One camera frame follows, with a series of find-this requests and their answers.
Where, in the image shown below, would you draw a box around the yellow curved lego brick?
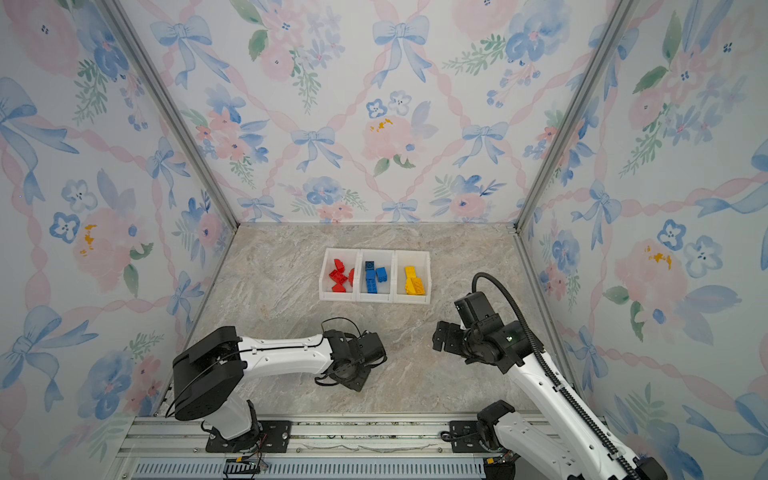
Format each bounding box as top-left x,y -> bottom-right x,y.
412,277 -> 426,295

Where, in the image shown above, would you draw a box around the white bin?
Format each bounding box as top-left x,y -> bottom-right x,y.
392,250 -> 432,305
353,249 -> 395,303
318,248 -> 360,302

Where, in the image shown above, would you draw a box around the long red lego brick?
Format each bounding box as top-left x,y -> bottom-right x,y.
329,270 -> 348,285

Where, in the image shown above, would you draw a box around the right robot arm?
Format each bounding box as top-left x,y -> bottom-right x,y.
432,292 -> 667,479

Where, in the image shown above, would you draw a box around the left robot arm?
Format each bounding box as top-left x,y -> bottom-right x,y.
166,326 -> 387,453

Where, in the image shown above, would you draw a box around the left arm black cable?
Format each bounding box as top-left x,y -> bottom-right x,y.
314,316 -> 367,388

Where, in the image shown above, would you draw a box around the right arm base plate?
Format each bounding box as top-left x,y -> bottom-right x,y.
448,419 -> 534,455

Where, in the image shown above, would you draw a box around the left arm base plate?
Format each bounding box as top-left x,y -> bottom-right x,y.
205,420 -> 293,454

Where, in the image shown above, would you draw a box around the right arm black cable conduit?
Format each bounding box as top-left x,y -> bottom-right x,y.
470,271 -> 643,480

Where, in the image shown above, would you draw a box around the aluminium rail frame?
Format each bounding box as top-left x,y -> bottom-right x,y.
101,410 -> 631,480

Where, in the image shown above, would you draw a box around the left aluminium corner post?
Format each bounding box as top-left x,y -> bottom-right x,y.
95,1 -> 239,230

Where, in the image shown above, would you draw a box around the aluminium corner post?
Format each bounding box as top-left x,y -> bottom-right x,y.
95,1 -> 239,230
515,0 -> 637,236

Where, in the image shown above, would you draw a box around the right aluminium corner post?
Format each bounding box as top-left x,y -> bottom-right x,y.
515,0 -> 637,236

